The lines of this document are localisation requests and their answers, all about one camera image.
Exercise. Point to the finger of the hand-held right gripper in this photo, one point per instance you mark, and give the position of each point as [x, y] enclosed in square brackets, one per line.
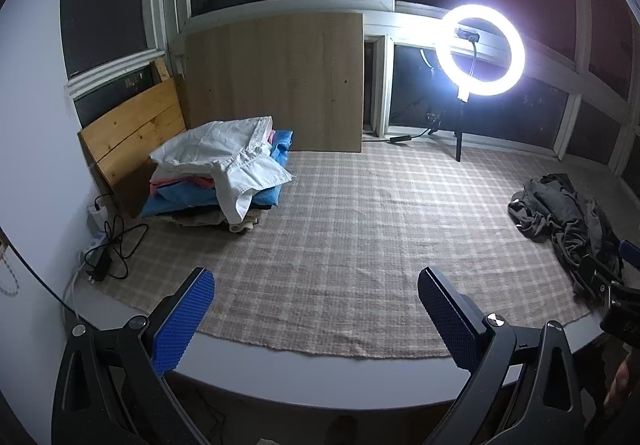
[629, 251]
[597, 272]

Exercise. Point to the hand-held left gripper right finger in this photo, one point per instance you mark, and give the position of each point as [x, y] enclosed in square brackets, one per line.
[450, 320]

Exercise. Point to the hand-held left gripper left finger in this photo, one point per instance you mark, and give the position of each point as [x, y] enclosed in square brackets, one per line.
[185, 320]

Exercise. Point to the person's right hand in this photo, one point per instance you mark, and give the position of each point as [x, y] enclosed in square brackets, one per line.
[619, 382]

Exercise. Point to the grey crumpled garment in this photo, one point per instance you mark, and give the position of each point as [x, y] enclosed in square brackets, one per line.
[550, 205]

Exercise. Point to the beige garment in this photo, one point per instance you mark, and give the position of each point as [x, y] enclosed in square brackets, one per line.
[200, 221]

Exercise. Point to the black power adapter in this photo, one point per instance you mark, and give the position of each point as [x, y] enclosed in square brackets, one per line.
[98, 265]

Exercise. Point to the white power strip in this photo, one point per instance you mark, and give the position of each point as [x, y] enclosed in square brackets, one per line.
[94, 232]

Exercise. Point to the plaid woven mat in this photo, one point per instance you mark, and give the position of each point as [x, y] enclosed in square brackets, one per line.
[350, 235]

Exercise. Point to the white garment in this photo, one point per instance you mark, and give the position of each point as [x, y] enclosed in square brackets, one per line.
[215, 140]

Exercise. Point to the pine wooden board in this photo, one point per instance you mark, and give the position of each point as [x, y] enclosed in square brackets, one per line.
[135, 125]

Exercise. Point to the small wooden plank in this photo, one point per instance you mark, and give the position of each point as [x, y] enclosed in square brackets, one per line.
[161, 70]

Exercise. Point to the light wooden board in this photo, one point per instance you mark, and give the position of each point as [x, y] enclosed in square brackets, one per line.
[275, 75]

